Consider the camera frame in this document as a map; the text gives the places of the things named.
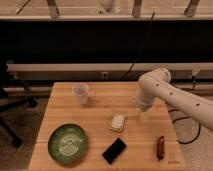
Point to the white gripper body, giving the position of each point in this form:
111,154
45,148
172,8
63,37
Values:
142,106

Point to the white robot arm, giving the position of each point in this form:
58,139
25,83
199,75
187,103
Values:
156,84

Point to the translucent ceramic cup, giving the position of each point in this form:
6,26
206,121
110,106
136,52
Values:
80,92

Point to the red pocket knife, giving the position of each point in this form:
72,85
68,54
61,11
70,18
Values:
160,148

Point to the black smartphone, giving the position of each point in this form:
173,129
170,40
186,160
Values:
114,150

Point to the green patterned plate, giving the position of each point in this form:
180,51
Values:
67,143

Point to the black office chair base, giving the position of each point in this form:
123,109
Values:
29,99

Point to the white baseboard rail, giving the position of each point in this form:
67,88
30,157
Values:
108,71

